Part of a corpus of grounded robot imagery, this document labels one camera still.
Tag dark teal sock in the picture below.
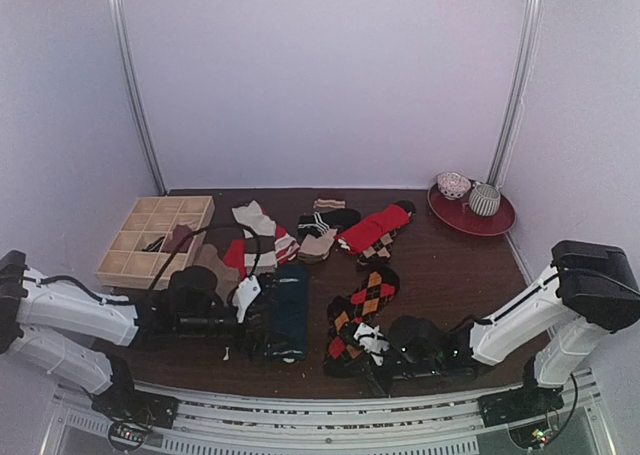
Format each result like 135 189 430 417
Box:
264 265 309 363

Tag red round tray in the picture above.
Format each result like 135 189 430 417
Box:
427 184 516 237

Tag left aluminium corner post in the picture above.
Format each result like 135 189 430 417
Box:
107 0 167 195

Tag argyle brown sock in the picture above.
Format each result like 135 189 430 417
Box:
356 230 398 270

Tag maroon sock in box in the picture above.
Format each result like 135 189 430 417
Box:
161 224 195 254

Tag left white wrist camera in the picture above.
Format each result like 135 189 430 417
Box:
231 275 261 324

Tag right aluminium corner post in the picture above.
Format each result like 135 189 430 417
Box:
487 0 543 189

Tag striped grey cup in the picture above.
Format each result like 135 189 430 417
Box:
469 183 501 217

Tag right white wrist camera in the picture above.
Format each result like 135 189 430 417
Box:
353 323 390 367

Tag beige brown striped sock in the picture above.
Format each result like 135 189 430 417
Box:
232 200 277 274

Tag tan brown sock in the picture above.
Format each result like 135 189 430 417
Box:
193 244 241 298

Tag black white striped sock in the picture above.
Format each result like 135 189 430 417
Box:
297 208 361 238

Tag argyle black red orange sock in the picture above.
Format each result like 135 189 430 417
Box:
323 267 400 378

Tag red white brown striped sock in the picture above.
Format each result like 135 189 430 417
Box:
223 225 300 276

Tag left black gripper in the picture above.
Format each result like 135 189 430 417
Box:
177 305 296 363

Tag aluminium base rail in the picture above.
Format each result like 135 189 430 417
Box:
36 369 621 454

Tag wooden compartment box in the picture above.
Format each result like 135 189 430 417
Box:
96 196 215 290

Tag aluminium corner post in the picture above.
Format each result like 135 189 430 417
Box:
107 0 167 195
487 0 543 189

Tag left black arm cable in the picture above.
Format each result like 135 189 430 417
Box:
144 223 261 296

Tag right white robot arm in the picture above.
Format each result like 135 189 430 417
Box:
338 240 639 417

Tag white patterned bowl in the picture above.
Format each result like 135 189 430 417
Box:
436 172 472 201

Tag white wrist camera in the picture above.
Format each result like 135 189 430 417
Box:
231 275 261 324
353 323 390 367

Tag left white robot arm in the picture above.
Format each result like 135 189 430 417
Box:
1 250 268 419

